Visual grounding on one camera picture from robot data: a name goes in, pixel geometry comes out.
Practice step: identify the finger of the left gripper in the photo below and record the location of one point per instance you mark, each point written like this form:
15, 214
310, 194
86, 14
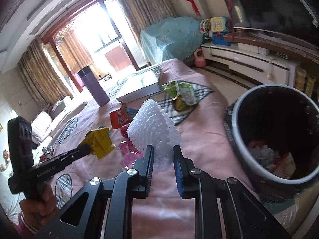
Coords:
78, 153

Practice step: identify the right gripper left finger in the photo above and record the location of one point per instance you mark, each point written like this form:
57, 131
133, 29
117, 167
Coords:
144, 166

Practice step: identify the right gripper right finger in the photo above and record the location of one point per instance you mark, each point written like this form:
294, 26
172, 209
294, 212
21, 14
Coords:
182, 167

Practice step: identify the yellow snack wrapper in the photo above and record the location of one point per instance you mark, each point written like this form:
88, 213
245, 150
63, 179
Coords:
99, 142

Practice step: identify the white foam fruit net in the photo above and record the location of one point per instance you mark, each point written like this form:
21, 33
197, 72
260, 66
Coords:
152, 126

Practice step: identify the red snack wrapper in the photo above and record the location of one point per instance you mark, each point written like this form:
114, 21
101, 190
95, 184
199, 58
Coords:
124, 115

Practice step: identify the red cylindrical can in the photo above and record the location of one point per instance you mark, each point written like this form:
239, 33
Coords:
124, 129

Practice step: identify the black round trash bin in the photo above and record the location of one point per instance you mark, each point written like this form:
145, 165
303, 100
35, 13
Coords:
285, 120

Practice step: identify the person's left hand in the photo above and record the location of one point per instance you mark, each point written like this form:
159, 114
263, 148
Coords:
39, 213

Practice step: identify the pink hairbrush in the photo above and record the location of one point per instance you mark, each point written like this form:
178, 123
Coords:
130, 154

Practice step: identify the pink bed sheet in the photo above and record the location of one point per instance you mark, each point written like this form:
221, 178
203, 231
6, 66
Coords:
202, 138

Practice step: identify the beige sofa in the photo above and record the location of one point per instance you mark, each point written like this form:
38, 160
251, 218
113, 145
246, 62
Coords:
48, 119

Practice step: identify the pink sleeve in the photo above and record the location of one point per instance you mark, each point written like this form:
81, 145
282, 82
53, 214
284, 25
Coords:
25, 229

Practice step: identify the green snack wrapper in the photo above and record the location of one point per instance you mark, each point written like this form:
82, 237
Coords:
181, 94

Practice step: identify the brown curtain left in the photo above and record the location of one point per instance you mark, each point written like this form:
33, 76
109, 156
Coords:
41, 76

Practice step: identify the brown curtain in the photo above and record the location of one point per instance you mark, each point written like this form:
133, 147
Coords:
41, 76
144, 13

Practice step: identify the children's picture book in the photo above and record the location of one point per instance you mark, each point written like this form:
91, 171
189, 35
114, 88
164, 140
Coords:
140, 84

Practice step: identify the purple thermos bottle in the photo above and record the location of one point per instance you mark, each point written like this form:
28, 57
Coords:
92, 84

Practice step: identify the pink kettlebell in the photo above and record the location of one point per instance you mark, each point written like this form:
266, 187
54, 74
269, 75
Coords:
200, 60

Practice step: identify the white tv cabinet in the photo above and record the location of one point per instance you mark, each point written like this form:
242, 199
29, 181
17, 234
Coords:
266, 69

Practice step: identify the teal covered furniture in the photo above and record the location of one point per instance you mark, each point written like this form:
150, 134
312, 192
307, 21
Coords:
173, 37

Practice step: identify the yellow toy phone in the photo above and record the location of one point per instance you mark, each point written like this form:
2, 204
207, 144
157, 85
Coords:
220, 24

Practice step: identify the brown curtain right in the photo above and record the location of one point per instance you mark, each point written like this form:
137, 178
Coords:
144, 13

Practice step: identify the black flat television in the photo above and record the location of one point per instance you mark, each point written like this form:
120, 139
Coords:
297, 18

